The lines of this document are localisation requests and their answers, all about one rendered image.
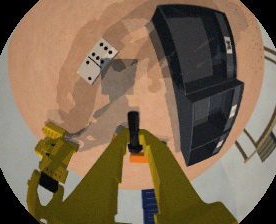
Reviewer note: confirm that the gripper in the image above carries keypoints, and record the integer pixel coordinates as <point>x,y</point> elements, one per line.
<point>95,199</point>

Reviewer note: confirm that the white domino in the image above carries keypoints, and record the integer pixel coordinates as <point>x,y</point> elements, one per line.
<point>97,60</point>

